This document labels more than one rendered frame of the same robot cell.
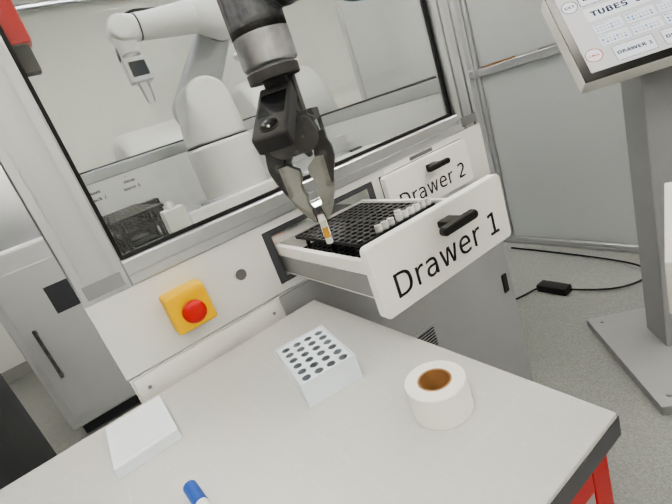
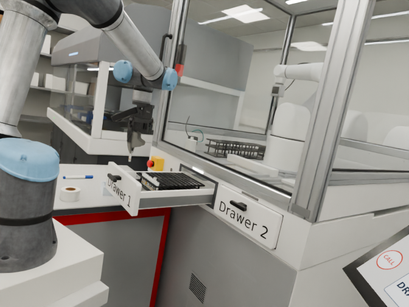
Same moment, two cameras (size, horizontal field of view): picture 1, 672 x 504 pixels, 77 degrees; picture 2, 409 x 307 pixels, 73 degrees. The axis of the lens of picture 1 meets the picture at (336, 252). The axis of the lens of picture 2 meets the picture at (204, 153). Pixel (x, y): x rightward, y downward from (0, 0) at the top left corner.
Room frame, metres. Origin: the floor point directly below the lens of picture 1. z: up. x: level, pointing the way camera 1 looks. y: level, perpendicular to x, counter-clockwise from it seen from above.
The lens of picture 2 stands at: (0.72, -1.15, 1.20)
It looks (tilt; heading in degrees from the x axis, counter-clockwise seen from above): 9 degrees down; 81
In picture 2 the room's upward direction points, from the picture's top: 10 degrees clockwise
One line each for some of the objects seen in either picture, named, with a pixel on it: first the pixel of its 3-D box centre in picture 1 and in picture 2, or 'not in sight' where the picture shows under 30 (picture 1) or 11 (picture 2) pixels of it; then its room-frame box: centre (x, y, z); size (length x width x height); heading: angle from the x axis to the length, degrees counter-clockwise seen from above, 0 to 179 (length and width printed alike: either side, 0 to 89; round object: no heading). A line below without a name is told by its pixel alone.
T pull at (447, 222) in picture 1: (452, 222); (115, 177); (0.58, -0.17, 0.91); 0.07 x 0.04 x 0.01; 119
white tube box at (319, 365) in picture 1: (316, 362); (116, 188); (0.55, 0.08, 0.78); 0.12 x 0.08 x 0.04; 18
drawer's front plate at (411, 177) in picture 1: (430, 178); (244, 213); (1.03, -0.28, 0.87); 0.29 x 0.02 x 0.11; 119
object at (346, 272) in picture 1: (363, 237); (171, 187); (0.78, -0.06, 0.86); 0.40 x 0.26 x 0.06; 29
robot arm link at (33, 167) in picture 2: not in sight; (22, 175); (0.45, -0.56, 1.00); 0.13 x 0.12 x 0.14; 152
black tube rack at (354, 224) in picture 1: (365, 235); (169, 186); (0.77, -0.06, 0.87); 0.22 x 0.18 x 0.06; 29
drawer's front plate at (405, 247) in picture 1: (443, 240); (121, 186); (0.60, -0.16, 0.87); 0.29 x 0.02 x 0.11; 119
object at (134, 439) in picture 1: (141, 432); not in sight; (0.55, 0.36, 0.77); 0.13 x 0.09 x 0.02; 29
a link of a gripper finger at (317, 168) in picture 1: (326, 183); (135, 143); (0.61, -0.02, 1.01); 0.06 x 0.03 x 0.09; 168
